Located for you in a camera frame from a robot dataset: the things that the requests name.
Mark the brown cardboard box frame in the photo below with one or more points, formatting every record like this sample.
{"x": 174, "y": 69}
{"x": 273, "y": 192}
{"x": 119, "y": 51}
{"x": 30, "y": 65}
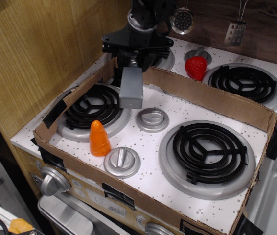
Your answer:
{"x": 147, "y": 196}

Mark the orange object bottom left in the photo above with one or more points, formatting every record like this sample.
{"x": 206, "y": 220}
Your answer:
{"x": 19, "y": 225}

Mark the front right black burner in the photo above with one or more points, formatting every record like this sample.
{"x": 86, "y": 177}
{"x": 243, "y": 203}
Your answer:
{"x": 206, "y": 160}

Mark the back left black burner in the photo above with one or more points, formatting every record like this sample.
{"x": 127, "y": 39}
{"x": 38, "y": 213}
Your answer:
{"x": 164, "y": 63}

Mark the silver back stovetop knob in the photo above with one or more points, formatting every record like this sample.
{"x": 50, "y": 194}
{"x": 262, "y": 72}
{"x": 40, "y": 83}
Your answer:
{"x": 199, "y": 52}

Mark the silver oven front knob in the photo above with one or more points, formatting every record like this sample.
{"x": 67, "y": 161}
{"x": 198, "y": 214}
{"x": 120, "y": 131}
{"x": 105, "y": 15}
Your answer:
{"x": 53, "y": 182}

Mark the silver upper stovetop knob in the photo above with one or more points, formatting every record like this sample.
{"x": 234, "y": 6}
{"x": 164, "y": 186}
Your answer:
{"x": 152, "y": 120}

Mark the front left black burner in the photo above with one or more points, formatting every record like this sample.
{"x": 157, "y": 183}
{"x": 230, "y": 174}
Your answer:
{"x": 100, "y": 102}

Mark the silver lower stovetop knob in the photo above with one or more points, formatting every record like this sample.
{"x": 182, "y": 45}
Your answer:
{"x": 122, "y": 162}

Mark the grey sink basin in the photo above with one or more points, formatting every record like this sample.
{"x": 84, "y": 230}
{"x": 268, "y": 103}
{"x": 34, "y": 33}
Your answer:
{"x": 261, "y": 208}

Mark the oven clock display panel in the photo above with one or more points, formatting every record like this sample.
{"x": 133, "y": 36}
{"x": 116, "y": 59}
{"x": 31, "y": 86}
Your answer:
{"x": 104, "y": 202}

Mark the orange toy carrot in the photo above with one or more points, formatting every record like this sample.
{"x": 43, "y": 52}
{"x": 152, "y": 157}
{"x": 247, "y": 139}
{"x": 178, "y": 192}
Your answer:
{"x": 99, "y": 141}

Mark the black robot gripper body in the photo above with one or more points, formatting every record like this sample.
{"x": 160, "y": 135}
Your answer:
{"x": 131, "y": 42}

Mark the silver oven door handle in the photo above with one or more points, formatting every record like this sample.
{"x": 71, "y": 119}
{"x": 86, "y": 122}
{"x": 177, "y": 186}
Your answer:
{"x": 76, "y": 218}

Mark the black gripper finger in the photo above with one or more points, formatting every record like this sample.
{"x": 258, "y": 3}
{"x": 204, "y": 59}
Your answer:
{"x": 123, "y": 59}
{"x": 147, "y": 61}

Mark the hanging round metal strainer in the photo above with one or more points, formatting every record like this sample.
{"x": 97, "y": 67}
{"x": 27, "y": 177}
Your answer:
{"x": 182, "y": 20}

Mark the back right black burner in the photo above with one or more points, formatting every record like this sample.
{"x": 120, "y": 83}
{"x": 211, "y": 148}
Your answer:
{"x": 246, "y": 80}

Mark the black burner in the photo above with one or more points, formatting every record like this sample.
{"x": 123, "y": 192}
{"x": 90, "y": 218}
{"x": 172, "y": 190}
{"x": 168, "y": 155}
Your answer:
{"x": 206, "y": 160}
{"x": 246, "y": 80}
{"x": 100, "y": 102}
{"x": 164, "y": 63}

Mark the red toy strawberry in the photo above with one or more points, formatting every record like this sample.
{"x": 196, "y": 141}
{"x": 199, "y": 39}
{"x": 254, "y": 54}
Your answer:
{"x": 195, "y": 67}

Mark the silver stovetop knob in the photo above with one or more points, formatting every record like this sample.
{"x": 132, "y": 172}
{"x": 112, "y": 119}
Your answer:
{"x": 199, "y": 52}
{"x": 122, "y": 162}
{"x": 152, "y": 120}

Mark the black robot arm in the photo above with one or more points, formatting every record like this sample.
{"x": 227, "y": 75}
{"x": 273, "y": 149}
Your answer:
{"x": 146, "y": 15}

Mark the hanging metal grater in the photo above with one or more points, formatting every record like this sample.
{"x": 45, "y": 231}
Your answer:
{"x": 235, "y": 33}

